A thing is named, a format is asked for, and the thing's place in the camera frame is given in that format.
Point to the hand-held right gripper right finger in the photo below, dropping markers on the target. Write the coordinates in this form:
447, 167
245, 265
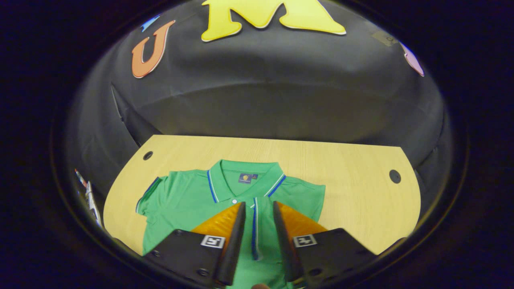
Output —
283, 245

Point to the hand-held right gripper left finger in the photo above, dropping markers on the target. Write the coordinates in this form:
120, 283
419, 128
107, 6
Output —
235, 249

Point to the green T-shirt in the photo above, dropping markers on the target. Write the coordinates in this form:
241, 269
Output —
184, 200

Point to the black backdrop cloth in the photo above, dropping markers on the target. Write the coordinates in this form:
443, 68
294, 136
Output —
261, 100

